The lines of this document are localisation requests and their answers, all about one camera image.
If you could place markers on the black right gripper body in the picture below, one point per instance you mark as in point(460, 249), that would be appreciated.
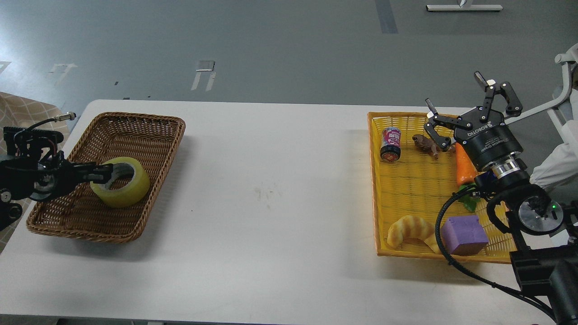
point(488, 141)

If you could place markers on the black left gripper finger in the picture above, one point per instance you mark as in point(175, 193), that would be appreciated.
point(99, 184)
point(91, 171)

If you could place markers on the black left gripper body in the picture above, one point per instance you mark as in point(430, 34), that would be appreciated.
point(53, 183)

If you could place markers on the yellow tape roll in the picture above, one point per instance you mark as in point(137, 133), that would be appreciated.
point(137, 187)

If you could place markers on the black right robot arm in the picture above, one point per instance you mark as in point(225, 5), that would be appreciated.
point(544, 261)

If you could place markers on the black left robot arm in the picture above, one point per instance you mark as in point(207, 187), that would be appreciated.
point(34, 168)

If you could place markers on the brown toy animal figure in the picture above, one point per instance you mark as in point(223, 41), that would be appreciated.
point(427, 145)

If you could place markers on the toy orange carrot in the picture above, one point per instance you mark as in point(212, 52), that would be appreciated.
point(465, 176)

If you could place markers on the white office chair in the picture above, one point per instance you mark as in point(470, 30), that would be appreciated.
point(566, 128)

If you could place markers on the yellow plastic basket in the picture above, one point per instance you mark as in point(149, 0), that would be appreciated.
point(416, 184)

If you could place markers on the brown wicker basket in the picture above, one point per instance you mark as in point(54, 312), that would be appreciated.
point(151, 140)

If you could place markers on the purple foam cube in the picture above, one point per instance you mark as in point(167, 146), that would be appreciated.
point(463, 235)

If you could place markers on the white bar stand base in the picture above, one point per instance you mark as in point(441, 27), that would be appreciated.
point(464, 8)

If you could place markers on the toy croissant bread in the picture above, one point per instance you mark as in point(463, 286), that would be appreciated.
point(412, 227)

